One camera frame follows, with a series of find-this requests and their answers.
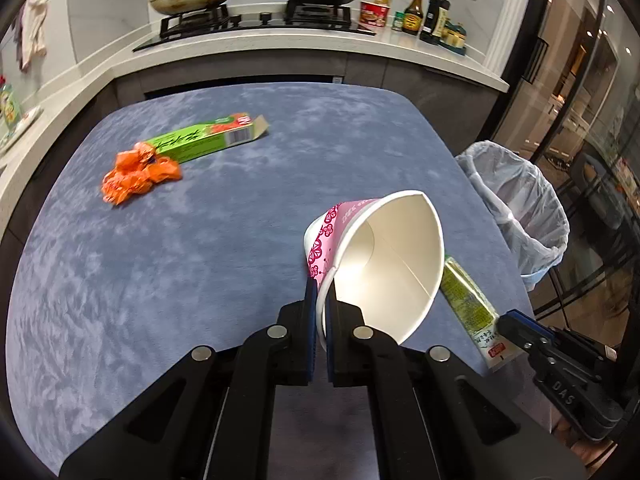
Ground pink floral paper cup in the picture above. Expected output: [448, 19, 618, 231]
[303, 190, 445, 346]

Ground hanging dish towel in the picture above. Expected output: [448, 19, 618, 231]
[13, 0, 48, 73]

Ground green cardboard box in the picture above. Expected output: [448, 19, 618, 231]
[145, 113, 269, 164]

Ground green white sauce packet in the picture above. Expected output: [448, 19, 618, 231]
[440, 256, 521, 370]

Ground red instant noodle cup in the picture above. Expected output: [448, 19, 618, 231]
[359, 1, 390, 28]

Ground grey blue table cloth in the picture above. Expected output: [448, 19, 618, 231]
[6, 82, 530, 471]

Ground dark soy sauce bottle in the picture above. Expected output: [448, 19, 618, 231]
[420, 0, 450, 44]

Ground brown sauce bottle yellow cap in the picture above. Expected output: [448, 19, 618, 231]
[401, 0, 424, 36]

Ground green dish soap bottle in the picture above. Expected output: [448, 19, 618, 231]
[0, 75, 23, 134]

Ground small green lid jar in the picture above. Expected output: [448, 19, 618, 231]
[392, 11, 405, 32]

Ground blue trash bin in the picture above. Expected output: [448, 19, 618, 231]
[521, 266, 550, 292]

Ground person's right hand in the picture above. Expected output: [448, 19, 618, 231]
[551, 416, 617, 478]

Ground white bin liner bag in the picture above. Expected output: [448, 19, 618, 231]
[456, 141, 570, 275]

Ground teal tray with jars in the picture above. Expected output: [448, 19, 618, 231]
[439, 18, 466, 55]

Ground black gas stove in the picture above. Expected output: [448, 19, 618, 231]
[132, 2, 375, 52]

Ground small orange wrapper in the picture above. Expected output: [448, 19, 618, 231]
[101, 142, 182, 206]

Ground black framed glass door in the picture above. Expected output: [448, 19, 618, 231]
[494, 0, 639, 327]

